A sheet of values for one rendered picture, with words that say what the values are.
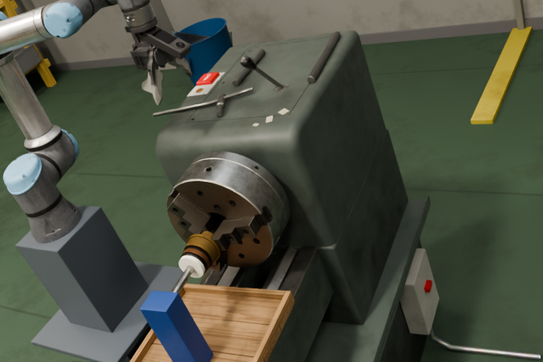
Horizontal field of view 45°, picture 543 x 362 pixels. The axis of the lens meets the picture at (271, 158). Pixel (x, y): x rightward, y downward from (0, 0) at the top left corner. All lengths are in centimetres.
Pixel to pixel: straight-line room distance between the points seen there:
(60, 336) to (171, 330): 77
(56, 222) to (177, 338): 60
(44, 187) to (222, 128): 55
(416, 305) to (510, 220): 91
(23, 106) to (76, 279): 53
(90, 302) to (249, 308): 55
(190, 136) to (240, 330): 55
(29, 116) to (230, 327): 84
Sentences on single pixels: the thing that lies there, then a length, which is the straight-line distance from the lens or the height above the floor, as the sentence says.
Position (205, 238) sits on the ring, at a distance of 168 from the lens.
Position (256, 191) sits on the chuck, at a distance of 167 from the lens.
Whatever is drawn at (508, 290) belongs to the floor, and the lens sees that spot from 285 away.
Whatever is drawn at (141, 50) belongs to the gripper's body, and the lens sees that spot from 172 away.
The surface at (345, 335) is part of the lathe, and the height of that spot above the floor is 54.
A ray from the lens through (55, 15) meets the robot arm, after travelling 160.
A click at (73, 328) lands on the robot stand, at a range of 230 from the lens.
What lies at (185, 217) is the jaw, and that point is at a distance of 171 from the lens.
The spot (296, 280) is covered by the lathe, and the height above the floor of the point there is 86.
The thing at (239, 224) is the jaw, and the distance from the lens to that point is 168.
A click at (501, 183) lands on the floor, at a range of 337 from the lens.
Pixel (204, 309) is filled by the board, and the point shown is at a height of 89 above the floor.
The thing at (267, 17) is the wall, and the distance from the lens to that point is 540.
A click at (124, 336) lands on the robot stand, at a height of 75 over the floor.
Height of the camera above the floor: 206
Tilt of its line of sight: 30 degrees down
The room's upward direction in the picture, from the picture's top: 22 degrees counter-clockwise
